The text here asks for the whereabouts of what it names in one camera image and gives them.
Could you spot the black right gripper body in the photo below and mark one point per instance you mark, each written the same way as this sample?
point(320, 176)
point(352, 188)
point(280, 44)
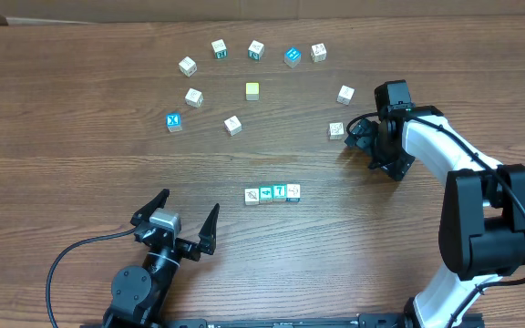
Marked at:
point(386, 152)

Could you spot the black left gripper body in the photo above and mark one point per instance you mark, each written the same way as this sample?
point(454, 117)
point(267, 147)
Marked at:
point(187, 247)

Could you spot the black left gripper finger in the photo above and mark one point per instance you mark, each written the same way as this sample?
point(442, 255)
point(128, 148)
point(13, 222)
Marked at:
point(144, 213)
point(207, 233)

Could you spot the leaf drawing wooden block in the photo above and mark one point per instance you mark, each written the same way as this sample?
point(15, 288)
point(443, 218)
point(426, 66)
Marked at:
point(251, 196)

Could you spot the green 4 wooden block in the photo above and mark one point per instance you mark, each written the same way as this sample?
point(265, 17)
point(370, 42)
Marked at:
point(265, 194)

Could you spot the green 7 wooden block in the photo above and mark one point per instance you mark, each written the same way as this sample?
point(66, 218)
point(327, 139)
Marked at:
point(279, 192)

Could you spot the wooden block blue side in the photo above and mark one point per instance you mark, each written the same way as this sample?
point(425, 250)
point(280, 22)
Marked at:
point(293, 192)

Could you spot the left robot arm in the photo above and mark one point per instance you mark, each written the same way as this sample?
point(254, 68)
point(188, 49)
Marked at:
point(138, 292)

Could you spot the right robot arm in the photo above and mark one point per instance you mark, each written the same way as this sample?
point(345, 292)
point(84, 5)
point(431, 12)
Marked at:
point(481, 235)

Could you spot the wooden block lower right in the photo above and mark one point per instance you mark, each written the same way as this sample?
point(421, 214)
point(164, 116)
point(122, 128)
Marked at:
point(336, 130)

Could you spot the wooden block far right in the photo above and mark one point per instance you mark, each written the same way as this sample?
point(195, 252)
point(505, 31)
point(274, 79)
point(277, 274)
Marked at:
point(345, 95)

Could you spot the blue X wooden block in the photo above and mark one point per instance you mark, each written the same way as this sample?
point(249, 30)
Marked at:
point(173, 122)

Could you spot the wooden block drawing top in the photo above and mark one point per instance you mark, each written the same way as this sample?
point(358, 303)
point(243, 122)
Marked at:
point(318, 52)

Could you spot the wooden block red drawing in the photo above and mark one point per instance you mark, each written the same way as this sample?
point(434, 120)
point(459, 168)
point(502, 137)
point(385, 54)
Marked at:
point(233, 125)

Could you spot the blue top wooden block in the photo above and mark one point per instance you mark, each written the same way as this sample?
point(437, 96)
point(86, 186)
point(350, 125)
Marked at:
point(292, 57)

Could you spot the wooden block left middle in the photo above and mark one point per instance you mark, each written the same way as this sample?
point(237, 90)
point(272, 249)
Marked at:
point(194, 98)

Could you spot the yellow top wooden block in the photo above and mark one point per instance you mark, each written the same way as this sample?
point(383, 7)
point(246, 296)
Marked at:
point(252, 91)

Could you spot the plain wooden block far left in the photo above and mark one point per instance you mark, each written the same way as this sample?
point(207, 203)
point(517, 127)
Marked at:
point(188, 66)

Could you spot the wooden block teal letter side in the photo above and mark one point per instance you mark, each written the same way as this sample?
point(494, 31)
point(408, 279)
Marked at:
point(256, 50)

